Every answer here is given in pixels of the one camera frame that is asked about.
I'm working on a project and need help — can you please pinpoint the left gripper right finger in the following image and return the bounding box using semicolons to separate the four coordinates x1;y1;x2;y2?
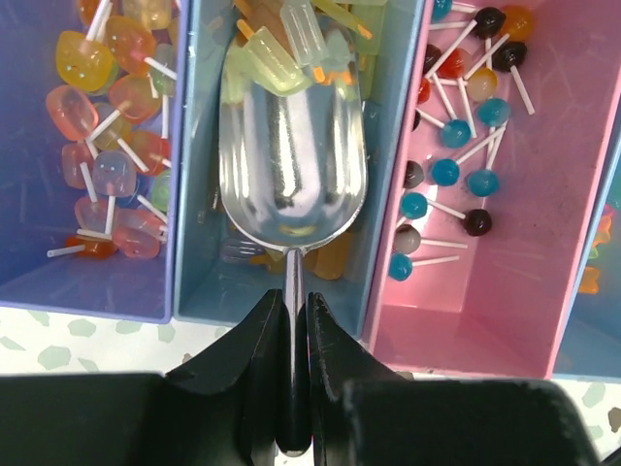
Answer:
307;293;600;465

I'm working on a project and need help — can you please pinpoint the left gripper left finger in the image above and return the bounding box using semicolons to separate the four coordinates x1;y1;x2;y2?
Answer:
1;290;282;465

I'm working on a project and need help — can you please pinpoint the metal candy scoop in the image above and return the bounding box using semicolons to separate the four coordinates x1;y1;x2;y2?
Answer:
217;14;370;457

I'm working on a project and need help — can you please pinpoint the four-compartment candy tray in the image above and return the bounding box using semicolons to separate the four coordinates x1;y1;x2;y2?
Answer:
1;1;620;378

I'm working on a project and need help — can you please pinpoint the star candies pile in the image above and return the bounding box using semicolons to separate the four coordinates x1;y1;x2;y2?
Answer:
578;187;620;295

